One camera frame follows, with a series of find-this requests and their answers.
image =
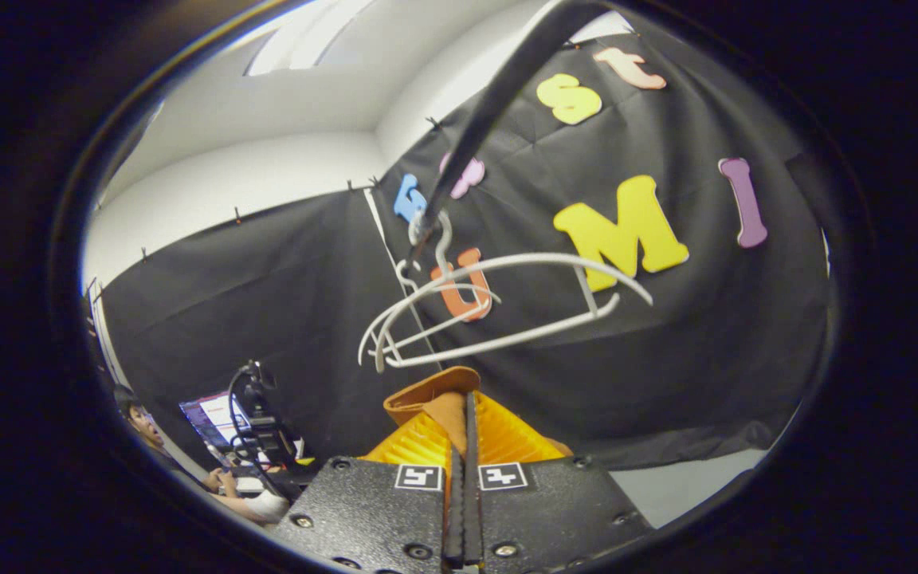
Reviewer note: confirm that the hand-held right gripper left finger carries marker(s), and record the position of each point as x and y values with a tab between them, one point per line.
363	510

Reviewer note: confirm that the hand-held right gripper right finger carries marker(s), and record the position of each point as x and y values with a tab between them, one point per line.
555	510

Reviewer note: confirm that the brown shirt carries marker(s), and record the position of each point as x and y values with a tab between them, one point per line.
435	395

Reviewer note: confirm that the white clothes hanger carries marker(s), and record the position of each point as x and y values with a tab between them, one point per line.
459	307
523	259

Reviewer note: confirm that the black clothes rack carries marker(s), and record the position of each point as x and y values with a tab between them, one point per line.
499	96

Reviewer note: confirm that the open laptop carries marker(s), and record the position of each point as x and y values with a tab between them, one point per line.
208	418

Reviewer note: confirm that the ceiling light panel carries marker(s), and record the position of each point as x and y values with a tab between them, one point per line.
307	32

